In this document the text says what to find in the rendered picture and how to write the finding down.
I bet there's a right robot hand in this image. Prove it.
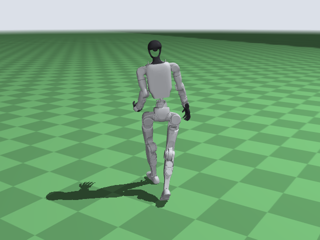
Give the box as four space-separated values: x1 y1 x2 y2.
182 103 191 121

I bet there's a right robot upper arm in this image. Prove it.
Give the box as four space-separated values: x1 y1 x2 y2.
169 62 184 91

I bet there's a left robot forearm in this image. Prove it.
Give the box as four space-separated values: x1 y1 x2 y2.
133 91 146 112

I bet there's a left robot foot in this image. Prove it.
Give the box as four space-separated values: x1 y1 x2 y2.
146 171 160 184

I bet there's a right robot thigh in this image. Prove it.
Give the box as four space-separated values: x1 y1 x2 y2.
164 112 181 161

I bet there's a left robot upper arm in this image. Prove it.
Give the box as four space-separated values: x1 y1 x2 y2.
136 66 150 98

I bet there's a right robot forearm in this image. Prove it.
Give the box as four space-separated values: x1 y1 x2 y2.
178 83 189 107

